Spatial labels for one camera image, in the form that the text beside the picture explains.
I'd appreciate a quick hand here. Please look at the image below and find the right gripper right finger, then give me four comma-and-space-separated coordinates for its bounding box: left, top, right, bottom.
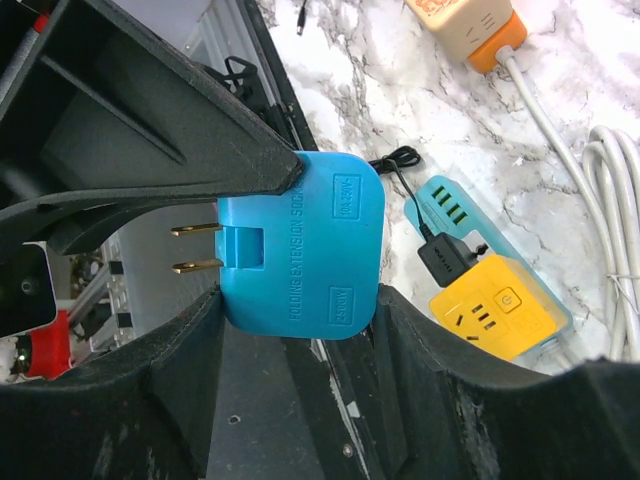
373, 286, 639, 479

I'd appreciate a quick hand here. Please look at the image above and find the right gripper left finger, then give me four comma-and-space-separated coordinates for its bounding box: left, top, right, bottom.
1, 288, 225, 479

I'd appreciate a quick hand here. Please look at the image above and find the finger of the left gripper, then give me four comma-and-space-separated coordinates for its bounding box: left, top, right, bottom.
1, 1, 304, 198
1, 182, 235, 255

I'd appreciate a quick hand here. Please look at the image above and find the yellow cube socket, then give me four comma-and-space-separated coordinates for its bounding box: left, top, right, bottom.
429, 254, 570, 361

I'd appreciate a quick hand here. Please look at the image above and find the black plug adapter with cable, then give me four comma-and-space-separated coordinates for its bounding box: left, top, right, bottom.
368, 145, 489, 289

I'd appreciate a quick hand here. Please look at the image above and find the teal power strip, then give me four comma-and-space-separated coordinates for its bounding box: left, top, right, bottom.
404, 175, 573, 369

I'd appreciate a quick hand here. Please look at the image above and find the blue charger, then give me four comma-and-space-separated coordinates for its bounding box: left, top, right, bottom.
171, 152, 385, 340

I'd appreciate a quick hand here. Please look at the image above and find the white orange-strip cable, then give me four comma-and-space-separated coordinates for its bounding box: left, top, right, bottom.
497, 44, 640, 361

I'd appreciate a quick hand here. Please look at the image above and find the orange power strip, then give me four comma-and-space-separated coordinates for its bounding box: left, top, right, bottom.
467, 10, 528, 74

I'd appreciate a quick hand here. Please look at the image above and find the beige cube socket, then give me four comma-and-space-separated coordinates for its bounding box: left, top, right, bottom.
405, 0, 514, 61

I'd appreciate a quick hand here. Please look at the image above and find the black power adapter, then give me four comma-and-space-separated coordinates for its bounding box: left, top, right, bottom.
296, 0, 308, 36

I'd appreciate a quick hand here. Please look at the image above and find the aluminium frame rail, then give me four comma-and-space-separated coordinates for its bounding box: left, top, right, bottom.
69, 0, 261, 351

